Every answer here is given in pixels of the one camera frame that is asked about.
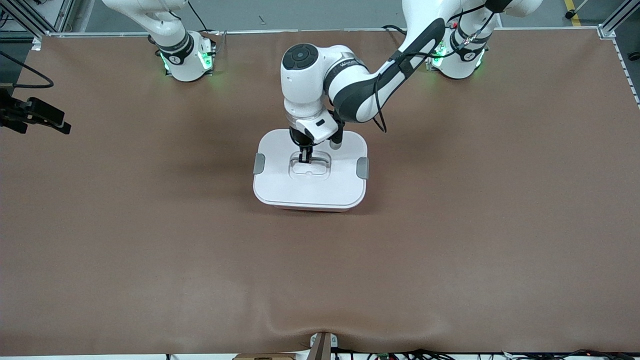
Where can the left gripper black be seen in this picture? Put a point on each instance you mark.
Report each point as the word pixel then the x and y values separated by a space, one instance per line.
pixel 298 137

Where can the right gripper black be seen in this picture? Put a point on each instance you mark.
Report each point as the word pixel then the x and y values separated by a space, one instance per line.
pixel 14 111

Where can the white plastic box lid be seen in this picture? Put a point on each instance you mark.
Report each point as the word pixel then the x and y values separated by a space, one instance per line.
pixel 280 185

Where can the grey lid latch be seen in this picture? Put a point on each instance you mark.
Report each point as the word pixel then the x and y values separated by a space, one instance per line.
pixel 259 164

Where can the right white Franka robot arm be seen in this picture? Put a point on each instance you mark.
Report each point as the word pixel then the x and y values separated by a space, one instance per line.
pixel 182 55

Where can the left white Franka robot arm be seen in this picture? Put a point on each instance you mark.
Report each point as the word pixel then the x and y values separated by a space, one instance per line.
pixel 295 90

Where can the pink plastic storage box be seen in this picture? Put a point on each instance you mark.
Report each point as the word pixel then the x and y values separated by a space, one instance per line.
pixel 310 210

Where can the brown cardboard box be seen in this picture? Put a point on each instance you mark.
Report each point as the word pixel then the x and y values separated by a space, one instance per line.
pixel 265 357

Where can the brown leather table mat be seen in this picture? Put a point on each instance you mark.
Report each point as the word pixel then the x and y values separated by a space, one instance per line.
pixel 320 275

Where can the white table edge trim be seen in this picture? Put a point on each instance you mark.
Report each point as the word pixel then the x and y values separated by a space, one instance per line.
pixel 300 31

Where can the grey stand leg black foot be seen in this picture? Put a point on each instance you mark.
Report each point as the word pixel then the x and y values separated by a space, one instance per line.
pixel 569 15

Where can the black round knob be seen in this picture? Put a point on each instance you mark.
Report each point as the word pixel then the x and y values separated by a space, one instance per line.
pixel 634 56

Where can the left black camera bracket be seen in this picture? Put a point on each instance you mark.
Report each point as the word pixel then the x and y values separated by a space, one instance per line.
pixel 338 127

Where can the aluminium frame profile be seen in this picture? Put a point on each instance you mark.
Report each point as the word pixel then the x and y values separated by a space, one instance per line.
pixel 617 17
pixel 30 17

